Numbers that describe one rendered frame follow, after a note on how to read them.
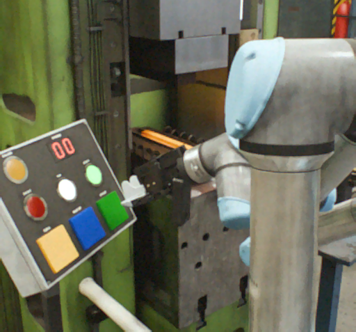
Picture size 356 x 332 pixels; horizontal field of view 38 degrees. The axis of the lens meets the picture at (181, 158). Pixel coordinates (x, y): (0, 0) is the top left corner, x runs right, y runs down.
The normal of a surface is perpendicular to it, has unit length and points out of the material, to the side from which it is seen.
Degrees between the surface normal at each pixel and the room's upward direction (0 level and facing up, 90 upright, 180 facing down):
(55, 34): 90
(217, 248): 90
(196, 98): 90
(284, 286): 81
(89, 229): 60
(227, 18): 90
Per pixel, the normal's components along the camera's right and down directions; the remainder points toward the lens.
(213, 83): -0.78, 0.21
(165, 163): -0.43, 0.30
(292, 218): 0.02, 0.18
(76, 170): 0.78, -0.34
